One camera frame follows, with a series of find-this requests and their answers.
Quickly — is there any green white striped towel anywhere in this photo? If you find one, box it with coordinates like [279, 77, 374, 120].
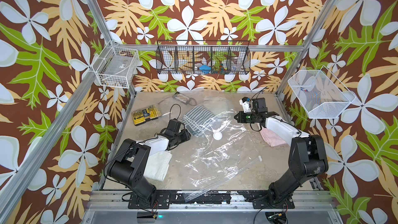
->
[181, 105, 216, 137]

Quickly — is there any clear plastic vacuum bag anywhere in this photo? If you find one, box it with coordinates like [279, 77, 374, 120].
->
[184, 110, 262, 200]

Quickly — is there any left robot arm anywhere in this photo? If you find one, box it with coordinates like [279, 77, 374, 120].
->
[104, 118, 191, 205]

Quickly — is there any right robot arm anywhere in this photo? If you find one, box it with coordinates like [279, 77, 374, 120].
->
[234, 97, 329, 209]

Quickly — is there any pink folded towel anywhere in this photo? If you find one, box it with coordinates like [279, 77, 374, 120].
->
[260, 128, 287, 147]

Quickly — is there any white folded towel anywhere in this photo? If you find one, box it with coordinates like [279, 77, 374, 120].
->
[144, 151, 172, 181]

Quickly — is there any white vacuum bag valve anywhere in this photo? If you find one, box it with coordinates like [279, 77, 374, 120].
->
[213, 131, 222, 141]

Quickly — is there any yellow screwdriver bit case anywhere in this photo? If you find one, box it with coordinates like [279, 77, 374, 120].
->
[132, 105, 162, 126]

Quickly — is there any white mesh basket right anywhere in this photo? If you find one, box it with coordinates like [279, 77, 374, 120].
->
[288, 66, 356, 119]

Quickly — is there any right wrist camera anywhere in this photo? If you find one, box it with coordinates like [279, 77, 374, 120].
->
[239, 96, 251, 113]

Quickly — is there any black battery holder with wires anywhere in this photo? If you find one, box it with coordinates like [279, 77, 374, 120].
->
[173, 92, 197, 106]

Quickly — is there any black wire basket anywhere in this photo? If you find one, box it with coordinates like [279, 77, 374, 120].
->
[154, 40, 251, 75]

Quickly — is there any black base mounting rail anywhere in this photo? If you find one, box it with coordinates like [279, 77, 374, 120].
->
[127, 190, 295, 210]

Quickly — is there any white wire basket left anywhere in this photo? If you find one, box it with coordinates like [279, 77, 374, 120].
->
[93, 41, 140, 89]

